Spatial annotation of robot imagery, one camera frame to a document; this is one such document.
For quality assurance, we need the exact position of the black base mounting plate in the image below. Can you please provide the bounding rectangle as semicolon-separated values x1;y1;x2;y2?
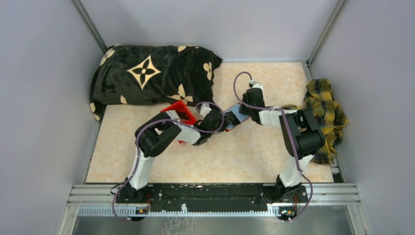
115;183;308;212

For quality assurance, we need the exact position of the aluminium frame rail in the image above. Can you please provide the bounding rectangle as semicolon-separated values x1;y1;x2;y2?
68;183;361;217

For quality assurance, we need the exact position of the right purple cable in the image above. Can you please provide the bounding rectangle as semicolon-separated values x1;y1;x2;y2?
233;71;314;223

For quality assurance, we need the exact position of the black floral pillow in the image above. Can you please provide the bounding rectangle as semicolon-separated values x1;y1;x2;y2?
90;45;223;121

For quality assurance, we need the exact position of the yellow plaid cloth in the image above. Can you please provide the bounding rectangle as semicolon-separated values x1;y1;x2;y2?
282;78;348;165

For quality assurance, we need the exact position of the purple cable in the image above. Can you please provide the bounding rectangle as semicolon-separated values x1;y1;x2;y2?
112;101;226;223
233;71;314;223

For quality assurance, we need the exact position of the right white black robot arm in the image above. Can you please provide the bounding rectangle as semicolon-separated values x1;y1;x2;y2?
240;88;325;202

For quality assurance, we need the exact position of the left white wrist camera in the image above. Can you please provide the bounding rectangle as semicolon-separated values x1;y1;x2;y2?
199;103;212;118

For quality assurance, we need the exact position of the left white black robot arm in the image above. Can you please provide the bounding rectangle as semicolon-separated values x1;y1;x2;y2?
126;109;233;203

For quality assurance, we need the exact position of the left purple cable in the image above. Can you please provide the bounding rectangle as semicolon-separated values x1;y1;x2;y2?
112;101;226;223

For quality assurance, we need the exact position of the red plastic bin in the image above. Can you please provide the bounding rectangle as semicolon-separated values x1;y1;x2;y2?
160;101;201;144

